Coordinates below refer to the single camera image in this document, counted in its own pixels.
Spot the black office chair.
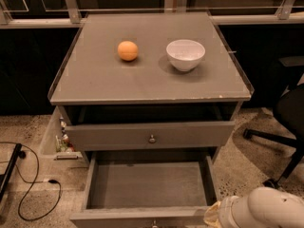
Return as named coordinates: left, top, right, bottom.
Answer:
left=243, top=56, right=304, bottom=189

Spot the clear plastic storage bin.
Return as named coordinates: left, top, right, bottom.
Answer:
left=39, top=108, right=83, bottom=161

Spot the orange ball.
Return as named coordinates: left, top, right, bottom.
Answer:
left=117, top=41, right=139, bottom=62

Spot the black floor stand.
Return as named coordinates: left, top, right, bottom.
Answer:
left=0, top=143, right=22, bottom=201

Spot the grey top drawer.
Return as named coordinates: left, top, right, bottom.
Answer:
left=59, top=104, right=235, bottom=151

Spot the grey drawer cabinet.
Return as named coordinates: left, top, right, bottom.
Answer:
left=47, top=10, right=255, bottom=163

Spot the metal railing frame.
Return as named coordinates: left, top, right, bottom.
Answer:
left=0, top=0, right=304, bottom=29

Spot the white bowl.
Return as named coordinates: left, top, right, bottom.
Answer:
left=166, top=39, right=205, bottom=72

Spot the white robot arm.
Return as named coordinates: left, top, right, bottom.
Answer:
left=203, top=187, right=304, bottom=228

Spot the grey drawer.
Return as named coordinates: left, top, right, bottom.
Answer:
left=70, top=149, right=219, bottom=228
left=59, top=104, right=235, bottom=151

